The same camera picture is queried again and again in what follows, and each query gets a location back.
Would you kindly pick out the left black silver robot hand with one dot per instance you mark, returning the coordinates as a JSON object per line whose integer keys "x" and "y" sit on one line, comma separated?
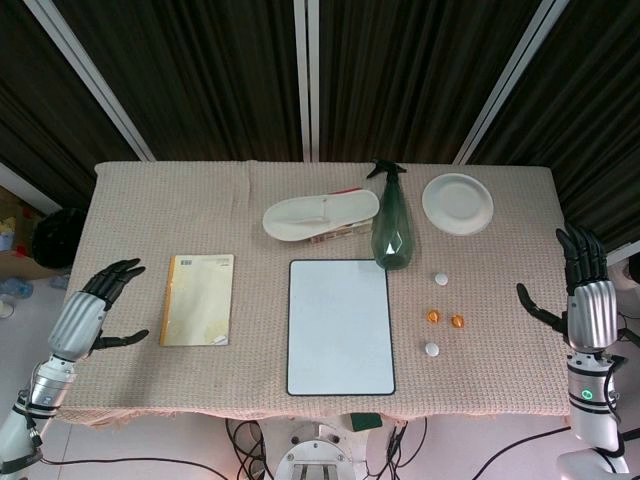
{"x": 75, "y": 320}

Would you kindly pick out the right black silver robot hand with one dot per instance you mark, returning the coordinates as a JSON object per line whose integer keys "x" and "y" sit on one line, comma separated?
{"x": 592, "y": 310}

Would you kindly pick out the orange round magnet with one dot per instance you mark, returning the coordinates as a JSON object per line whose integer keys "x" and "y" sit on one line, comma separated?
{"x": 457, "y": 321}
{"x": 433, "y": 316}

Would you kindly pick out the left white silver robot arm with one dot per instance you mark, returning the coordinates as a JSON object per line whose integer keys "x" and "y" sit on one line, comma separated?
{"x": 47, "y": 385}

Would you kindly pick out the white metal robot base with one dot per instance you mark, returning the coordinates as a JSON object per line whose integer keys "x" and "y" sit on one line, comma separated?
{"x": 312, "y": 452}

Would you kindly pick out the brown cardboard box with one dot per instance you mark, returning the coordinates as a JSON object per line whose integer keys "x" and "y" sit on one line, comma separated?
{"x": 15, "y": 265}

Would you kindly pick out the black round bin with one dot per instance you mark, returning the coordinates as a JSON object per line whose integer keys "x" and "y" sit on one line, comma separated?
{"x": 55, "y": 240}

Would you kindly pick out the yellow notebook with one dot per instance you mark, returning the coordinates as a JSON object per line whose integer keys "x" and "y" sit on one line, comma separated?
{"x": 197, "y": 300}

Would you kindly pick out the beige waffle tablecloth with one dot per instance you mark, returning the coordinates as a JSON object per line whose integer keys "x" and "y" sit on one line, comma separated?
{"x": 150, "y": 210}

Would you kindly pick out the white paper plate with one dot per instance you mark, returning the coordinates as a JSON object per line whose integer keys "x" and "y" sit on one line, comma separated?
{"x": 457, "y": 204}

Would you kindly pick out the dark pleated curtain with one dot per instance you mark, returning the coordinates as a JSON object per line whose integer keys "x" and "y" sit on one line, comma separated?
{"x": 200, "y": 75}
{"x": 40, "y": 100}
{"x": 410, "y": 75}
{"x": 600, "y": 125}

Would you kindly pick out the green plastic spray bottle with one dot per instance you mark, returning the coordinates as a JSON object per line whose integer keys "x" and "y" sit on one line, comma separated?
{"x": 392, "y": 235}

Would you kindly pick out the dark green block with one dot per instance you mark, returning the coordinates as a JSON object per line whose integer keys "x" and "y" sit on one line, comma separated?
{"x": 366, "y": 422}

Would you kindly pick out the black-framed white magnetic board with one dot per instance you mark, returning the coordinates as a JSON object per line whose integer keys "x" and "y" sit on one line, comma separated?
{"x": 340, "y": 330}

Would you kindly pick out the white disposable slipper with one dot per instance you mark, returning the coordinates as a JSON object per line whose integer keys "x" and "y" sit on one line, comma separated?
{"x": 310, "y": 215}

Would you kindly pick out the white frame rail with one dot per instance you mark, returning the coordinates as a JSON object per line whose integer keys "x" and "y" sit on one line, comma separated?
{"x": 20, "y": 182}
{"x": 625, "y": 255}

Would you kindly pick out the white frame post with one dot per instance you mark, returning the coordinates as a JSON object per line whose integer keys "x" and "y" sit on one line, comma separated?
{"x": 88, "y": 75}
{"x": 513, "y": 75}
{"x": 300, "y": 75}

